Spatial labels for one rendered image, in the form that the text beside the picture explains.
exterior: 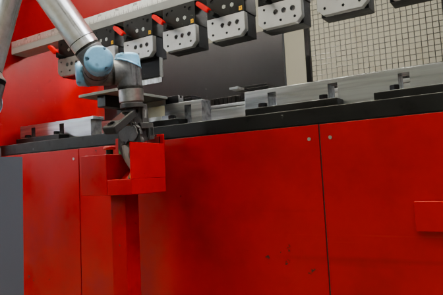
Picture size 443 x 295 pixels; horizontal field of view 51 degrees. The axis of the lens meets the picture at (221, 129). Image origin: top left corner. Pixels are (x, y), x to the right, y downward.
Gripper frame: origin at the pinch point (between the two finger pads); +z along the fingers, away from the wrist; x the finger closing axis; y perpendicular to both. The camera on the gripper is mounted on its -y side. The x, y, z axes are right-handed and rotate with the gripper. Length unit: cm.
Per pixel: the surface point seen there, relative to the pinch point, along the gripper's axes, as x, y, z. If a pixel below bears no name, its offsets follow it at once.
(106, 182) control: 4.6, -6.7, 2.7
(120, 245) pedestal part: 4.3, -3.4, 22.1
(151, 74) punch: 17, 35, -34
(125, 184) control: -2.7, -6.8, 3.5
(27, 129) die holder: 92, 35, -19
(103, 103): 17.9, 8.6, -22.4
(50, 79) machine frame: 102, 59, -46
